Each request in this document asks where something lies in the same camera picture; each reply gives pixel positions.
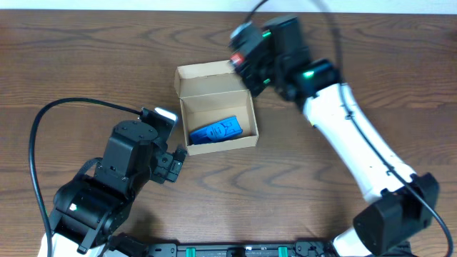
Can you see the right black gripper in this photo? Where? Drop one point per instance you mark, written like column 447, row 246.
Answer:
column 253, row 68

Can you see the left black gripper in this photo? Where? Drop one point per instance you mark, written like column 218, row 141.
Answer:
column 168, row 165

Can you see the brown cardboard box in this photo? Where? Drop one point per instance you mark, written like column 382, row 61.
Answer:
column 210, row 92

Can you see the blue plastic case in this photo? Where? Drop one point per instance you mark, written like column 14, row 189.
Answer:
column 219, row 131

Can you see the red and black utility knife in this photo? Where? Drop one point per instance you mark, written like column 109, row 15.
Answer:
column 237, row 59

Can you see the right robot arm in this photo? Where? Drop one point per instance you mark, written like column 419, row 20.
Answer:
column 400, row 202

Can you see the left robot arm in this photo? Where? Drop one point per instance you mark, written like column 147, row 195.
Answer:
column 98, row 199

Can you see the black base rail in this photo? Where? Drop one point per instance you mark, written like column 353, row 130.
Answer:
column 297, row 249

